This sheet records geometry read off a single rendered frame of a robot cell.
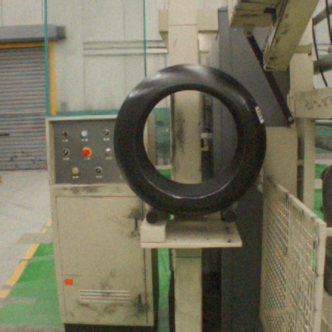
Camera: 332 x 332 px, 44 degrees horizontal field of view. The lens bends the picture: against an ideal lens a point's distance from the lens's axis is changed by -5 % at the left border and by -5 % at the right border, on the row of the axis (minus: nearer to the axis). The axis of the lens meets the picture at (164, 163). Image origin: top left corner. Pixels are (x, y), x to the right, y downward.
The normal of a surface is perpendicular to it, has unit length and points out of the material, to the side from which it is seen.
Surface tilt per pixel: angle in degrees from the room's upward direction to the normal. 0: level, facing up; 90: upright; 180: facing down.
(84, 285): 90
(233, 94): 82
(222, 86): 81
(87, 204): 90
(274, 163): 90
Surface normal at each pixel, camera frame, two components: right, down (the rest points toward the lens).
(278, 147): -0.07, 0.12
